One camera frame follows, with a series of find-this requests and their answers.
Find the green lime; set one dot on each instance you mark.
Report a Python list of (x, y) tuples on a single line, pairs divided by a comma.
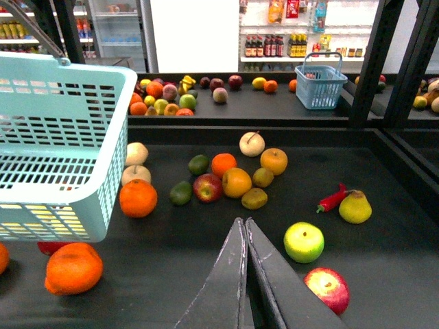
[(181, 193), (199, 165)]

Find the brown kiwi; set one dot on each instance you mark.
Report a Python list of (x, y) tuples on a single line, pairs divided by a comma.
[(262, 177), (254, 199)]

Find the large orange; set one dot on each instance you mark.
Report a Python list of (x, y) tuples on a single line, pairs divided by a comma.
[(137, 198)]

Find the green lime middle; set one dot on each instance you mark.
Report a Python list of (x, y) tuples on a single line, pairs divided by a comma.
[(181, 193)]

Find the yellow green pear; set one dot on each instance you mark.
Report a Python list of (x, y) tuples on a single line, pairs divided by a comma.
[(355, 208)]

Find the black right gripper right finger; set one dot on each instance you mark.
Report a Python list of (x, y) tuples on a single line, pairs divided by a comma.
[(287, 299)]

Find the red apple front right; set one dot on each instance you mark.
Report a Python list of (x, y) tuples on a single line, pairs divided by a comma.
[(330, 287)]

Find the white pear lower left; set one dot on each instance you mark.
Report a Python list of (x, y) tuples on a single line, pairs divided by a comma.
[(135, 172)]

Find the green apple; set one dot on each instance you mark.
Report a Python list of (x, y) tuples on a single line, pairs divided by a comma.
[(303, 242)]

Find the drinks shelf left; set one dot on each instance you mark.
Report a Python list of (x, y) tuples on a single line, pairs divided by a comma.
[(64, 23)]

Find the white wall product shelf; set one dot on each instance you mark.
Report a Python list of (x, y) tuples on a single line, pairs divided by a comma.
[(279, 35)]

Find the yellow orange fruit centre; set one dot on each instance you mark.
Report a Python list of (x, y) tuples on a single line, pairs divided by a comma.
[(236, 182)]

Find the light blue shopping basket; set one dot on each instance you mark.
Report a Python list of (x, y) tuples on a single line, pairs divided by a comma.
[(64, 131)]

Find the green lime upper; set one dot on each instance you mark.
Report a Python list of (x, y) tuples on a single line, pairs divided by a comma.
[(199, 165)]

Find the small blue basket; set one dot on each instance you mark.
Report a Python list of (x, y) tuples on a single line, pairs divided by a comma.
[(319, 86)]

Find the orange at left edge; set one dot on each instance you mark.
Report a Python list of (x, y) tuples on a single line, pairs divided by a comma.
[(4, 258)]

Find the white pear with stem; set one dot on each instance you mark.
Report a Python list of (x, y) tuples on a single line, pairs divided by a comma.
[(252, 144)]

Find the red apple left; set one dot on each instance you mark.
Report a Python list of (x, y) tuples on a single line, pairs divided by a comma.
[(49, 248)]

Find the far fruit pile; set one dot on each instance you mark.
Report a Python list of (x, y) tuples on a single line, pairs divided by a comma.
[(159, 98)]

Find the red chili pepper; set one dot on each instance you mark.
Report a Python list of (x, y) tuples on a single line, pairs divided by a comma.
[(332, 201)]

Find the black metal shelf rack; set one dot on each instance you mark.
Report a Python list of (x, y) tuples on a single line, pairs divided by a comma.
[(154, 267)]

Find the brown kiwi lower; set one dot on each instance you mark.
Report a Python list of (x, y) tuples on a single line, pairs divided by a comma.
[(254, 199)]

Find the yellow orange mango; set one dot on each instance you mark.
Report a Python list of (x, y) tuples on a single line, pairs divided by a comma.
[(73, 269)]

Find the red apple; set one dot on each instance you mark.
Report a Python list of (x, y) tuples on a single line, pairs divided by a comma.
[(49, 248), (208, 188), (330, 287)]

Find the red apple middle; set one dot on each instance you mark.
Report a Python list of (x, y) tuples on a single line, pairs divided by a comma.
[(208, 188)]

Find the white pear upper left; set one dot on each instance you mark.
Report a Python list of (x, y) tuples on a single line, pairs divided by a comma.
[(137, 154)]

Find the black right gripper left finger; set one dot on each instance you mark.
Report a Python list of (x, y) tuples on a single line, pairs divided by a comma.
[(220, 303)]

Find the brown kiwi upper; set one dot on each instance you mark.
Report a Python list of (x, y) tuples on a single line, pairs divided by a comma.
[(262, 177)]

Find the small orange tangerine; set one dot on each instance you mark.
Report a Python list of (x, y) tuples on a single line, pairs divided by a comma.
[(221, 163)]

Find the yellow orange pear back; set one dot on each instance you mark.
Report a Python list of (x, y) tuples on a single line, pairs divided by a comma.
[(275, 160)]

